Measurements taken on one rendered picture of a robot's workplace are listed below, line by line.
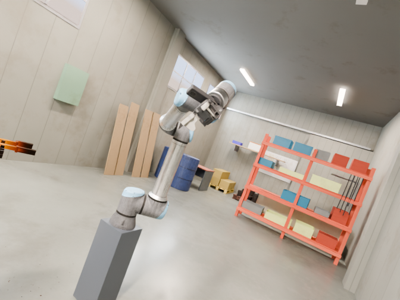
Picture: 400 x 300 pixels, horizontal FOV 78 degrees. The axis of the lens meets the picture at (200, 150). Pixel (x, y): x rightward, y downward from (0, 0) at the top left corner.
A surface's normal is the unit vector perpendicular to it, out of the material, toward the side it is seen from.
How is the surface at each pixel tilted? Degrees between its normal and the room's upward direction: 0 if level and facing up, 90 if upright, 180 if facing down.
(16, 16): 90
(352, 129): 90
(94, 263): 90
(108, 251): 90
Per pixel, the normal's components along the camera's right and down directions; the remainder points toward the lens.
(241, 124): -0.44, -0.13
